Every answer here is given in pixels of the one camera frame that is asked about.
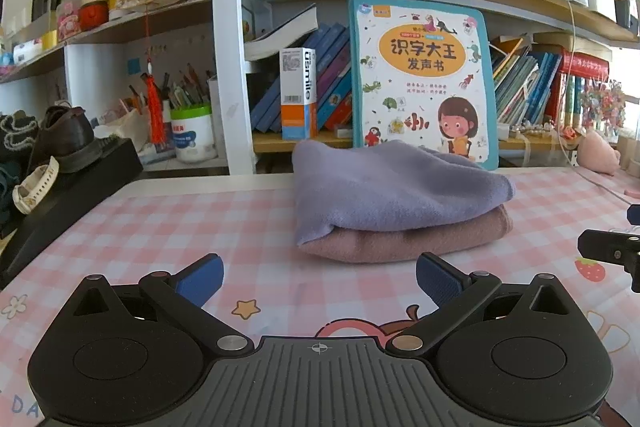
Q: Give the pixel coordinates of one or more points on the pink plush toy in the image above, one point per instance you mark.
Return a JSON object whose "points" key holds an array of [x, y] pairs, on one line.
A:
{"points": [[597, 154]]}

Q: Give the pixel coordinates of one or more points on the purple and pink knit sweater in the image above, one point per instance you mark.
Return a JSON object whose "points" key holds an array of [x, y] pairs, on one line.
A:
{"points": [[390, 192]]}

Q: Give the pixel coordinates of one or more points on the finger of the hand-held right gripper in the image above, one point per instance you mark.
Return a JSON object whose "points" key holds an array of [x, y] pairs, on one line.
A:
{"points": [[605, 247], [635, 213]]}

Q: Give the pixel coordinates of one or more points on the row of blue books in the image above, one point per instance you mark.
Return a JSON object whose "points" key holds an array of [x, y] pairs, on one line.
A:
{"points": [[330, 77]]}

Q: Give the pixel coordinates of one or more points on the brown leather shoe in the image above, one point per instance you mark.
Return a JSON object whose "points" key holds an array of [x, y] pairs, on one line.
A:
{"points": [[60, 132]]}

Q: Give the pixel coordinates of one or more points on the white wooden bookshelf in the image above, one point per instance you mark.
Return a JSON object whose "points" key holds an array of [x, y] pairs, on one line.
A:
{"points": [[225, 57]]}

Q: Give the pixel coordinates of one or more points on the colourful bead flower ornament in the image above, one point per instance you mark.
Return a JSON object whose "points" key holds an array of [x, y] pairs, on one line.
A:
{"points": [[602, 104]]}

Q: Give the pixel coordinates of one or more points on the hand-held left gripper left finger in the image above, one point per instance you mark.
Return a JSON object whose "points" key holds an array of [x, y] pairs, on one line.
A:
{"points": [[202, 279]]}

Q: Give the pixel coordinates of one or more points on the white canvas pouch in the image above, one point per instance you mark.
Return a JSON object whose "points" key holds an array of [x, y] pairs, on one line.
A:
{"points": [[125, 127]]}

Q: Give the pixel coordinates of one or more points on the pink patterned small box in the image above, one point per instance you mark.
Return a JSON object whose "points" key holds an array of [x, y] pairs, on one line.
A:
{"points": [[68, 23]]}

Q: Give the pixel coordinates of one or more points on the red round jar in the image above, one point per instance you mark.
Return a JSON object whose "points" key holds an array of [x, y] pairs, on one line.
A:
{"points": [[94, 14]]}

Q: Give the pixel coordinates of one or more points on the thick grey paperback book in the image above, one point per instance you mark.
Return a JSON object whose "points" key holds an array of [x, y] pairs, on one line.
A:
{"points": [[280, 37]]}

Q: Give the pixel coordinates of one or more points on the white and orange toothbrush box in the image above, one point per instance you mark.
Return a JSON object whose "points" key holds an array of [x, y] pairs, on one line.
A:
{"points": [[297, 82]]}

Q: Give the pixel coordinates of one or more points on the dark green cloth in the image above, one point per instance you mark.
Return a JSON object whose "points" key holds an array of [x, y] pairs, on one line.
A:
{"points": [[6, 192]]}

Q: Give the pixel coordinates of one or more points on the black flat box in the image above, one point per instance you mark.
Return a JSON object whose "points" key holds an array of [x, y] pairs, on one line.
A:
{"points": [[95, 172]]}

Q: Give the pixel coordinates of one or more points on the row of thin colourful books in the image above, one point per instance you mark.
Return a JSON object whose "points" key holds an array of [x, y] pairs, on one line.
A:
{"points": [[520, 82]]}

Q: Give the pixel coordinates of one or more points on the bunch of pens and pencils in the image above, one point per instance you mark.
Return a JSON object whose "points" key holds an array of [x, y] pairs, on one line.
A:
{"points": [[185, 92]]}

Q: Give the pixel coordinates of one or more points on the teal children's picture book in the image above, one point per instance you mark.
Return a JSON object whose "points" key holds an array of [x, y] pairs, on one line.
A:
{"points": [[420, 57]]}

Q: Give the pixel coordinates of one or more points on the dark knitted bootie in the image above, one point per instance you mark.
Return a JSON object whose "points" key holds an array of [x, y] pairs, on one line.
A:
{"points": [[17, 127]]}

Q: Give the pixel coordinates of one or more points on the pink pen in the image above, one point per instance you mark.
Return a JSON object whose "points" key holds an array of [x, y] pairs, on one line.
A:
{"points": [[632, 192]]}

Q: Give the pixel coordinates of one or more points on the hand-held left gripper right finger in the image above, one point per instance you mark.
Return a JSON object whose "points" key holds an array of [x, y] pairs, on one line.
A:
{"points": [[440, 279]]}

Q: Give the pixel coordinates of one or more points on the pink checkered cartoon tablecloth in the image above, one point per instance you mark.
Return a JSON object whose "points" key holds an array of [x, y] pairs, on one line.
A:
{"points": [[150, 227]]}

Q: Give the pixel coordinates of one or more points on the white canister with green rim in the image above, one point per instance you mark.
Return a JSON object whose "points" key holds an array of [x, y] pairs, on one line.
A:
{"points": [[192, 139]]}

